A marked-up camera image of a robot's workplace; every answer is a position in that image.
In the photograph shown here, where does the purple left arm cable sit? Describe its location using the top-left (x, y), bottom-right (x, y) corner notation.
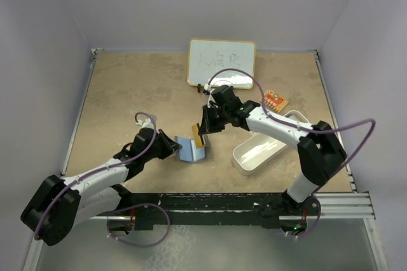
top-left (33, 112), bottom-right (158, 240)

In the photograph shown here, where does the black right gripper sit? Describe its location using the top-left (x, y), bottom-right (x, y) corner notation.
top-left (200, 104), bottom-right (230, 135)

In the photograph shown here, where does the grey card holder wallet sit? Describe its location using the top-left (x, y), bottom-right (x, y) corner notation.
top-left (175, 135), bottom-right (211, 163)

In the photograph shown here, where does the yellow credit card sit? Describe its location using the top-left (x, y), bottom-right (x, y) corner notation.
top-left (191, 123), bottom-right (205, 148)

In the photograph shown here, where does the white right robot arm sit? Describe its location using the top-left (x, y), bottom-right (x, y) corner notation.
top-left (197, 85), bottom-right (347, 214)

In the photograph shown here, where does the white box with cards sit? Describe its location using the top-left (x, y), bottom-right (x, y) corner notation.
top-left (283, 110), bottom-right (310, 125)

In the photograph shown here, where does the small whiteboard with writing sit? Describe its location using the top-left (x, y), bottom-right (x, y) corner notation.
top-left (187, 38), bottom-right (256, 89)

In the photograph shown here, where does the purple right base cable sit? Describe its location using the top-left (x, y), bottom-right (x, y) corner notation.
top-left (286, 194), bottom-right (322, 240)

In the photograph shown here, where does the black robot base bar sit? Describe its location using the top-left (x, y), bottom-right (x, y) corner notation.
top-left (105, 186), bottom-right (321, 230)

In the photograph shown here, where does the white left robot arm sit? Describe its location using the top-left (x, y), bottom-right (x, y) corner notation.
top-left (20, 127), bottom-right (182, 246)

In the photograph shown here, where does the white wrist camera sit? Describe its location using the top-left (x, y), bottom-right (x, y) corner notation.
top-left (203, 83), bottom-right (217, 108)
top-left (135, 115), bottom-right (156, 129)

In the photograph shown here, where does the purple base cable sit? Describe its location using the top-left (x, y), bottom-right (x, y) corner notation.
top-left (286, 194), bottom-right (322, 240)
top-left (106, 202), bottom-right (170, 248)

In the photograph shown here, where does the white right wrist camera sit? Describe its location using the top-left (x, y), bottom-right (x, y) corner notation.
top-left (203, 83), bottom-right (217, 108)

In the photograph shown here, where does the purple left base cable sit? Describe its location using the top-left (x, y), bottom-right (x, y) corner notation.
top-left (106, 202), bottom-right (170, 248)

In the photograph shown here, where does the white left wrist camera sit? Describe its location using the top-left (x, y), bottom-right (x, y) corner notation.
top-left (135, 115), bottom-right (156, 129)

